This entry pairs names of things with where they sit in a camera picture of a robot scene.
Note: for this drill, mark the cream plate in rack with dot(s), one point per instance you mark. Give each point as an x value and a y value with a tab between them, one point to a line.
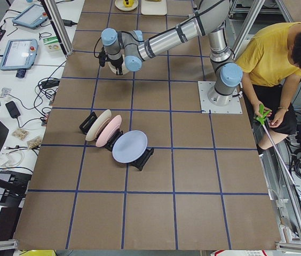
98	125

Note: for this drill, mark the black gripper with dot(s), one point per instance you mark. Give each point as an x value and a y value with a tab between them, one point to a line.
117	64

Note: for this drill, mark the aluminium frame post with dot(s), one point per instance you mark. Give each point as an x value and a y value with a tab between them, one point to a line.
52	11

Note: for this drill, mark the black dish rack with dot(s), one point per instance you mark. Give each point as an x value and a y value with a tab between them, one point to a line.
139	163

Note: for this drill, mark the blue plate in rack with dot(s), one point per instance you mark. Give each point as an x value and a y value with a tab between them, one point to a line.
130	146

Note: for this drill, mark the blue teach pendant near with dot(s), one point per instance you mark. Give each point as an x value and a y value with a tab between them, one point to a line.
19	54

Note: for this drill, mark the green handled tool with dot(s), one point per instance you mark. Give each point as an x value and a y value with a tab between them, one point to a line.
261	118

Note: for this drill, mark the blue teach pendant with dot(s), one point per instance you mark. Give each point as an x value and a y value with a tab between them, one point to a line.
19	54
32	17

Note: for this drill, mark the black power adapter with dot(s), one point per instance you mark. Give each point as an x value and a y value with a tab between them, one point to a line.
69	23

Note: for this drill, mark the cream rectangular tray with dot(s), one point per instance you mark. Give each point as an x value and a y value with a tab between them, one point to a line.
154	7

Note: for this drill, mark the blue teach pendant far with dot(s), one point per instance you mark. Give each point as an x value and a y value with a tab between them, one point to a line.
32	17

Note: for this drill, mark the cream round plate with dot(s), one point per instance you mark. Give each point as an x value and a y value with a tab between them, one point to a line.
126	5

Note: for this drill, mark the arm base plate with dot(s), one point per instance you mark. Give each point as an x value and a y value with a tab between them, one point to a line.
213	103

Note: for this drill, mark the green white carton box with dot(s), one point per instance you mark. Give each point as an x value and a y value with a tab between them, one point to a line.
51	44

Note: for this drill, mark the person in yellow shirt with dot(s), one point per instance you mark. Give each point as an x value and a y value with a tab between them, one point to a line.
271	65

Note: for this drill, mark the yellow lemon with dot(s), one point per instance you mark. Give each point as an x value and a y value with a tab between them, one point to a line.
130	4

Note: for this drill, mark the pink plate in rack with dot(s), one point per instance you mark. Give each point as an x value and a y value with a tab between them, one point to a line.
109	130

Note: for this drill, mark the white bowl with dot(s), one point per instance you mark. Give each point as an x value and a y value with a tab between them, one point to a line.
118	71

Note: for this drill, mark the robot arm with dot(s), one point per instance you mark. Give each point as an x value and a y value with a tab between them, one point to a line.
128	49

